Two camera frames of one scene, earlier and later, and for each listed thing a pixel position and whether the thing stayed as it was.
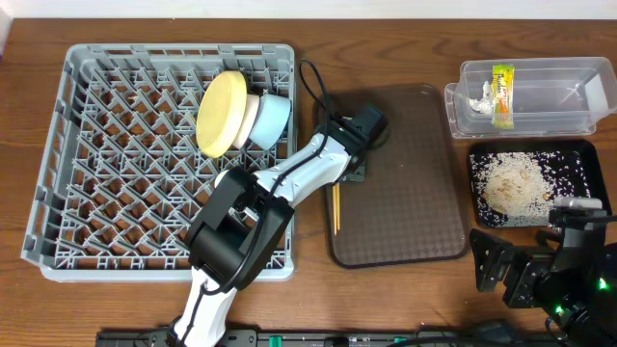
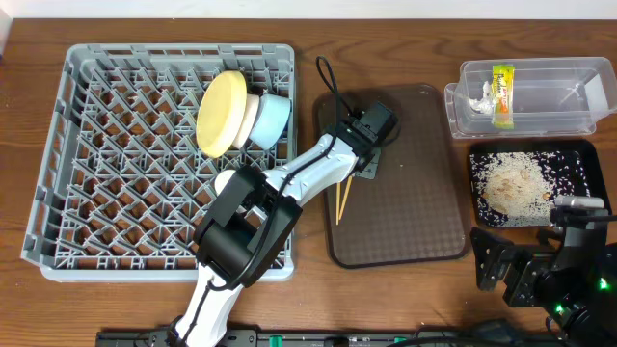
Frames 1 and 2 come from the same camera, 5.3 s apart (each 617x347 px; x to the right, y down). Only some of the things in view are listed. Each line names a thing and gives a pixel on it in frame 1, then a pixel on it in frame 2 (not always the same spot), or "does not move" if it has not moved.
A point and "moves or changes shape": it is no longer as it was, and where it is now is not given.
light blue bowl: x=272 y=118 does not move
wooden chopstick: x=335 y=202 moves or changes shape
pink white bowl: x=249 y=120 does not move
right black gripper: x=516 y=278 does not move
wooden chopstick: x=338 y=205 → x=346 y=192
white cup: x=220 y=177 does not move
